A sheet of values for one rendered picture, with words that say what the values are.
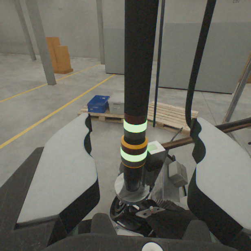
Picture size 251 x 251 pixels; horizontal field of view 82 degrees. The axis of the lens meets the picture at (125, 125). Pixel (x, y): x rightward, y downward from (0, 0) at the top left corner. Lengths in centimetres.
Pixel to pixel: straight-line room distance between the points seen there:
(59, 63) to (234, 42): 715
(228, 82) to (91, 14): 1088
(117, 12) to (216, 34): 863
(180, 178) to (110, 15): 1288
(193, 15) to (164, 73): 711
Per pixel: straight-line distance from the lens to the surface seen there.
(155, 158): 26
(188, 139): 30
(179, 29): 565
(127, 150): 22
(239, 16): 1281
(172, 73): 576
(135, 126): 20
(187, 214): 47
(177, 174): 77
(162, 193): 71
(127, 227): 57
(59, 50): 835
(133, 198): 30
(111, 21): 1320
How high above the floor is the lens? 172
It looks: 32 degrees down
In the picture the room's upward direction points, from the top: 1 degrees clockwise
